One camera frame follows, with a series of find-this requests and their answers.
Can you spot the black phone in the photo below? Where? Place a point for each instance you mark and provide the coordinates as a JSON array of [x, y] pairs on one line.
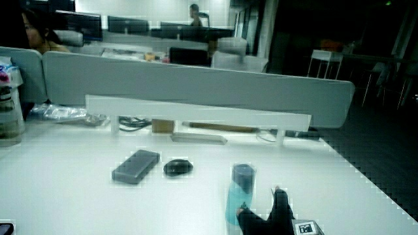
[[6, 228]]

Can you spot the wet wipes canister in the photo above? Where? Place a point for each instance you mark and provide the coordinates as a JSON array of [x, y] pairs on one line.
[[8, 104]]

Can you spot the grey office chair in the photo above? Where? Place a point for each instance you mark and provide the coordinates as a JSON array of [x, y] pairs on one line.
[[235, 55]]

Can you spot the white desk riser shelf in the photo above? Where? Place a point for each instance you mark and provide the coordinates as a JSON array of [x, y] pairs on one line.
[[196, 112]]

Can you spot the wide black monitor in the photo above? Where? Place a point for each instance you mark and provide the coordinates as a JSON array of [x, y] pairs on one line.
[[196, 32]]

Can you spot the white side table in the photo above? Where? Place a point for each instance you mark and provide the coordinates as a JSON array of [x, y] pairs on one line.
[[325, 56]]

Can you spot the long brown wooden bar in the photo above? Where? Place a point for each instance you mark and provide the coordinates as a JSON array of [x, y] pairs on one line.
[[222, 127]]

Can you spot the black computer mouse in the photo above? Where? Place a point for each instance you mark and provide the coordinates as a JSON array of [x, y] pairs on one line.
[[178, 167]]

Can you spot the grey chair headrest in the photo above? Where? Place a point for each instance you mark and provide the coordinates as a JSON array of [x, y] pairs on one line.
[[69, 38]]

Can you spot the black power strip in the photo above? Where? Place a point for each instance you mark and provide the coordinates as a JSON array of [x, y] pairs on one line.
[[302, 134]]

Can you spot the dark grey rectangular box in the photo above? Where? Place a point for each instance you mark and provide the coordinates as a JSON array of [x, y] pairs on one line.
[[135, 167]]

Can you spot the flat silver case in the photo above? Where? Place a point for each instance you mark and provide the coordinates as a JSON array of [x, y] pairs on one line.
[[198, 138]]

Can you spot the short grey desk divider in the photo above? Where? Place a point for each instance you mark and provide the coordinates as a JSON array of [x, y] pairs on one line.
[[24, 75]]

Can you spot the small brown cardboard box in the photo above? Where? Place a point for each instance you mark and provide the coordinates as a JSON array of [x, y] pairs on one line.
[[162, 126]]

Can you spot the long grey desk divider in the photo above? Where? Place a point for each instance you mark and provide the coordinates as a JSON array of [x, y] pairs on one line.
[[196, 83]]

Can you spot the person's right hand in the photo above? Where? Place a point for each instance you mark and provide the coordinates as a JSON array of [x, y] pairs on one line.
[[277, 218]]

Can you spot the large black monitor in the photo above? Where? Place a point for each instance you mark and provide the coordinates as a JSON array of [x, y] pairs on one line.
[[83, 24]]

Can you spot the clear plastic bag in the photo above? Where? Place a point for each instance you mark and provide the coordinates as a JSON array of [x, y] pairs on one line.
[[62, 112]]

